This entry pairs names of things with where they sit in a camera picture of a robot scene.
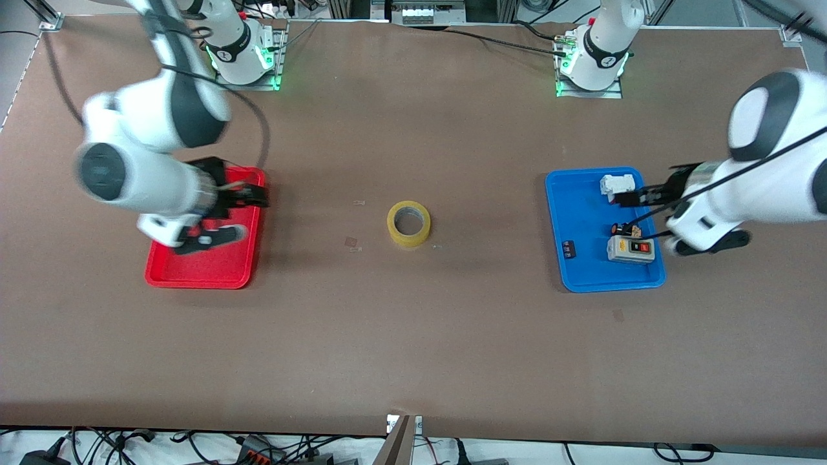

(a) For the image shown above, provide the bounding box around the red plastic tray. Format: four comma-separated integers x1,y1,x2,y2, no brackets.
145,166,266,289

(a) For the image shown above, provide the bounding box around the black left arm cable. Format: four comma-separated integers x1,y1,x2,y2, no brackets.
636,0,827,243

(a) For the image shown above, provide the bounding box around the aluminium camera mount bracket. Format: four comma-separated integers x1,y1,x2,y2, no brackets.
375,414,424,465

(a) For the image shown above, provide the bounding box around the orange connector block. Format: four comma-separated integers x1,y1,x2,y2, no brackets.
236,436,285,463

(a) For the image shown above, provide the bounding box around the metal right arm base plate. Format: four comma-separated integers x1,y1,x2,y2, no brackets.
215,23,288,91

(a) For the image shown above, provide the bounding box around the black power adapter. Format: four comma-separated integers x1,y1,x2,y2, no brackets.
19,449,72,465

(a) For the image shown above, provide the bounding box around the white power strip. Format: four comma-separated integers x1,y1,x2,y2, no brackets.
391,0,466,25

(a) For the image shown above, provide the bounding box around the black looped floor cable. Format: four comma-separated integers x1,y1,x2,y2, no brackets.
653,442,719,463

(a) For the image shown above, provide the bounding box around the yellow tape roll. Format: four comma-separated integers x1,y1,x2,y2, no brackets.
386,200,432,249

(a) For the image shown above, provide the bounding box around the black cable on table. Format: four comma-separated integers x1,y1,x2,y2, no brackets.
446,19,572,56

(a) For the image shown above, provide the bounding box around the white circuit breaker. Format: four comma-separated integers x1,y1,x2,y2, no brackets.
600,173,636,205

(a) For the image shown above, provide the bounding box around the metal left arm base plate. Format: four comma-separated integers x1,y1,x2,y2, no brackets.
556,32,624,99

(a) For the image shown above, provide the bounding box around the blue plastic tray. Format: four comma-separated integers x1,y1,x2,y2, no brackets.
545,167,667,293

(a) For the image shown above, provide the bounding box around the grey push-button switch box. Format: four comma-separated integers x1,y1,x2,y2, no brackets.
607,236,656,264

